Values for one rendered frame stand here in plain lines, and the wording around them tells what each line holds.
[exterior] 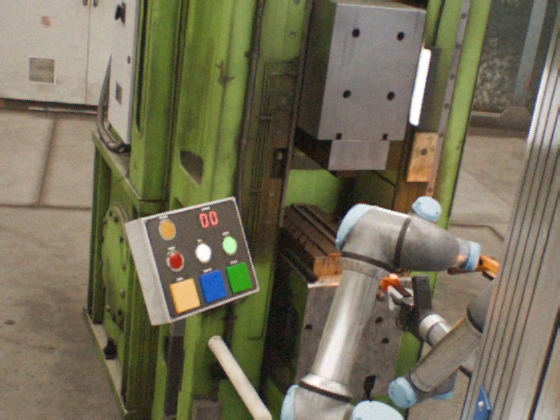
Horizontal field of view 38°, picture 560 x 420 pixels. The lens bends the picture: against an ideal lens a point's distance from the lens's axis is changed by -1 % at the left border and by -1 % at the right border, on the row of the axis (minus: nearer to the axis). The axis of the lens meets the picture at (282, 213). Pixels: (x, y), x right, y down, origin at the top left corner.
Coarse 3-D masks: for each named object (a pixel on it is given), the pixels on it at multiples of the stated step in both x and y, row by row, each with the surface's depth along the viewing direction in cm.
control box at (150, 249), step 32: (128, 224) 215; (160, 224) 214; (192, 224) 222; (224, 224) 230; (160, 256) 213; (192, 256) 220; (224, 256) 228; (160, 288) 211; (256, 288) 234; (160, 320) 213
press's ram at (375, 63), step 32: (320, 0) 237; (352, 0) 241; (384, 0) 255; (320, 32) 238; (352, 32) 233; (384, 32) 237; (416, 32) 241; (320, 64) 238; (352, 64) 237; (384, 64) 241; (416, 64) 245; (320, 96) 239; (352, 96) 241; (384, 96) 245; (320, 128) 241; (352, 128) 245; (384, 128) 249
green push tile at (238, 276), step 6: (234, 264) 230; (240, 264) 231; (228, 270) 227; (234, 270) 229; (240, 270) 230; (246, 270) 232; (228, 276) 227; (234, 276) 228; (240, 276) 230; (246, 276) 231; (234, 282) 228; (240, 282) 229; (246, 282) 231; (234, 288) 227; (240, 288) 229; (246, 288) 231
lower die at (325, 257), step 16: (288, 208) 294; (288, 224) 281; (304, 224) 280; (336, 224) 284; (288, 240) 275; (304, 240) 270; (320, 240) 269; (304, 256) 264; (320, 256) 259; (336, 256) 260; (320, 272) 260
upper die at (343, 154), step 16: (304, 144) 261; (320, 144) 251; (336, 144) 245; (352, 144) 247; (368, 144) 249; (384, 144) 251; (320, 160) 251; (336, 160) 247; (352, 160) 249; (368, 160) 251; (384, 160) 254
